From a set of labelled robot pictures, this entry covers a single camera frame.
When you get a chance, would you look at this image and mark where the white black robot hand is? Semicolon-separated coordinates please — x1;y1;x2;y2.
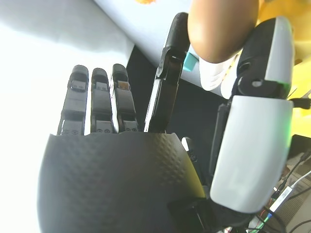
35;12;296;233

